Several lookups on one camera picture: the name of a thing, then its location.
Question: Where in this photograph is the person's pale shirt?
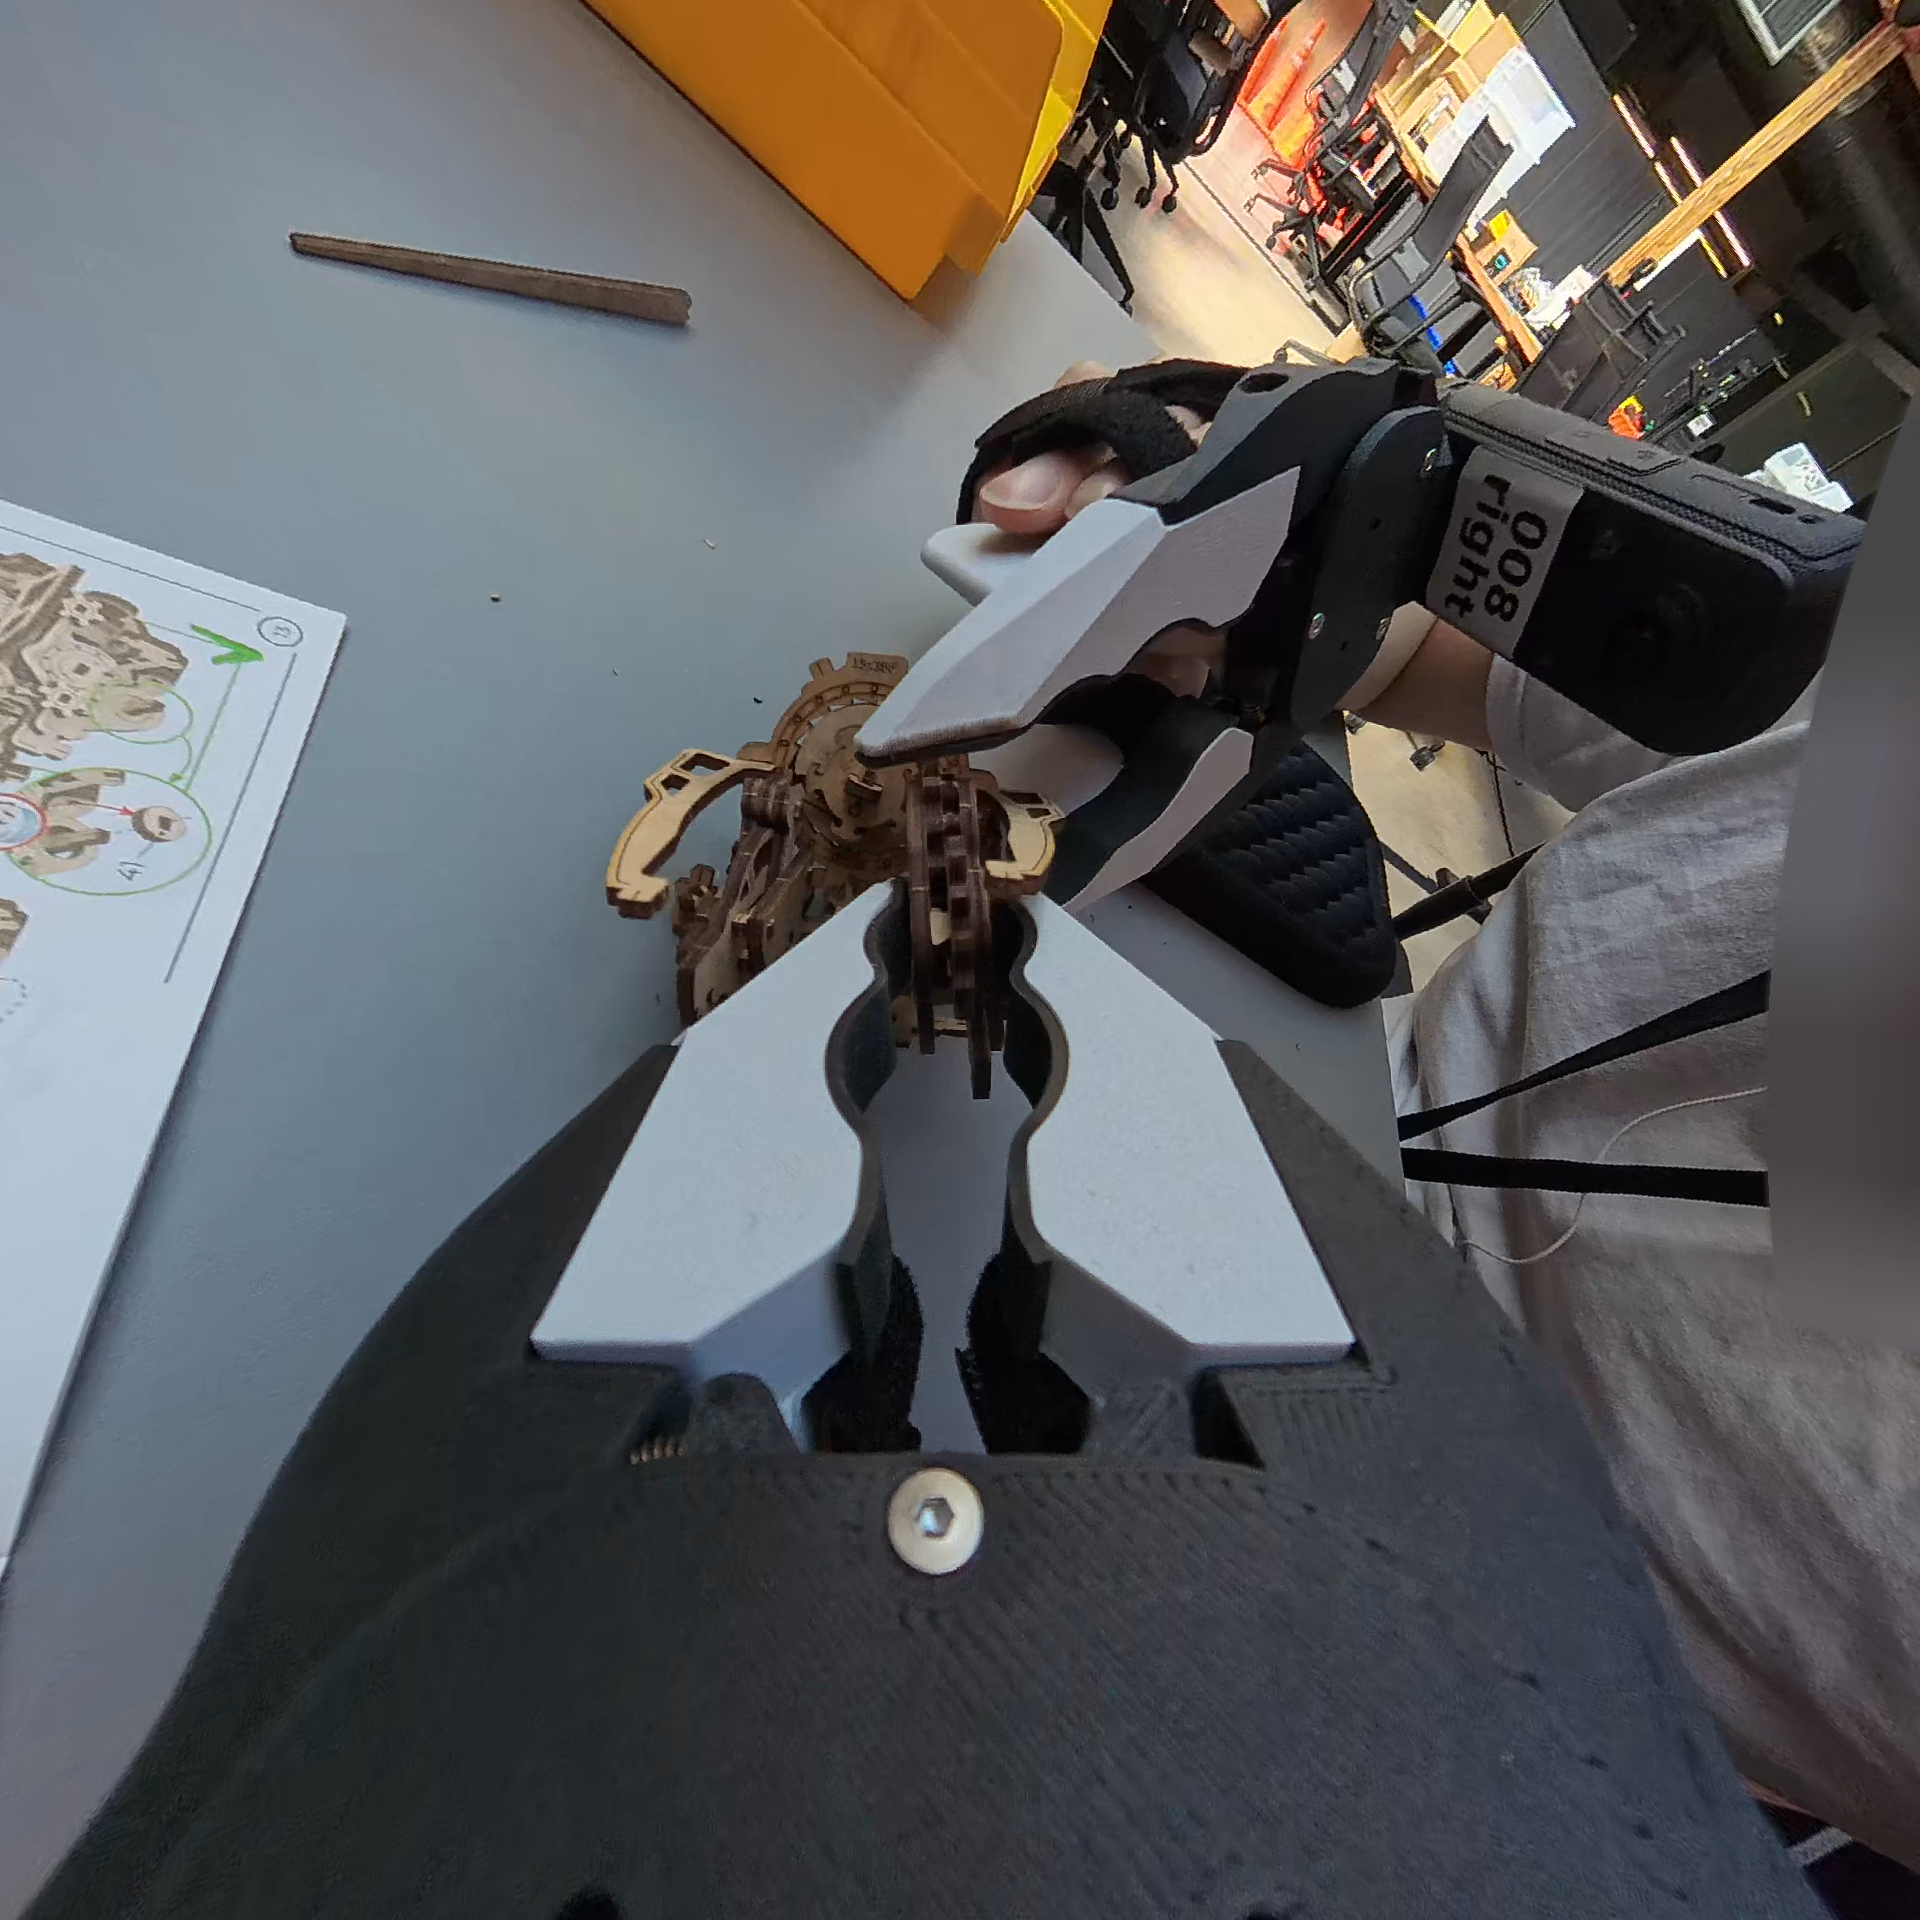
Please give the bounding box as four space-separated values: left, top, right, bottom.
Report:
1386 675 1920 1839

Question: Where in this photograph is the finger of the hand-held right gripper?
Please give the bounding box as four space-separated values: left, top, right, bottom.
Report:
1041 698 1262 915
853 465 1304 764

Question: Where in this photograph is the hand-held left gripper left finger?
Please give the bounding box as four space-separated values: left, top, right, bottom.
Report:
527 882 898 1430

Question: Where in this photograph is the black strap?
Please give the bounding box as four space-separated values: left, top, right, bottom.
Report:
1393 1147 1770 1210
1393 971 1770 1143

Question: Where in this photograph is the yellow plastic bin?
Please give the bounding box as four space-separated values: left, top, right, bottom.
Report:
584 0 1112 302

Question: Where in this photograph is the person's right forearm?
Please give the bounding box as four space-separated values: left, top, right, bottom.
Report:
1346 612 1823 841

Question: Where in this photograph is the person's right hand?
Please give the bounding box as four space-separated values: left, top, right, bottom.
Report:
976 449 1129 537

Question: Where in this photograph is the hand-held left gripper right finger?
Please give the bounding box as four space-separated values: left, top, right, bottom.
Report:
1001 895 1361 1425

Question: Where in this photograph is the wooden beam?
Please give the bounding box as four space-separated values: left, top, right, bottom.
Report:
1605 22 1920 287

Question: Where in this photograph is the white instruction booklet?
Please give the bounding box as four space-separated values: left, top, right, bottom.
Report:
0 502 348 1562

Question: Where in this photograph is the tapered dark wooden stick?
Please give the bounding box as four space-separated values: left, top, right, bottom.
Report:
288 231 693 327

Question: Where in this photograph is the wooden gear model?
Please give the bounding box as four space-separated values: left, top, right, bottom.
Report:
668 657 1069 1105

